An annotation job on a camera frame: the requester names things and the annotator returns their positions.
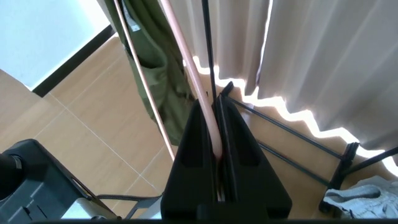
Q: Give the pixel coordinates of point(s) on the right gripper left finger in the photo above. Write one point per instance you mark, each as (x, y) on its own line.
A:
(186, 180)

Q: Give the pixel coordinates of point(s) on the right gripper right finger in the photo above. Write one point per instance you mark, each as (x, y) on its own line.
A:
(248, 180)

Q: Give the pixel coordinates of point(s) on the green printed shirt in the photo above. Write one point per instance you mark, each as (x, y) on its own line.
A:
(155, 71)

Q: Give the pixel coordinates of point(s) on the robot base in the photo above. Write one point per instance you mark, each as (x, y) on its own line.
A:
(40, 183)

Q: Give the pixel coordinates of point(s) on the black clothes rack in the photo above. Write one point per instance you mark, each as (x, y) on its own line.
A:
(208, 46)

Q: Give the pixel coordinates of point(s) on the pale grey garment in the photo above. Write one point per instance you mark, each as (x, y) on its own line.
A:
(363, 199)

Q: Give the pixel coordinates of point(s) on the beige curtain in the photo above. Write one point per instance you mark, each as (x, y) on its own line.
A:
(326, 62)

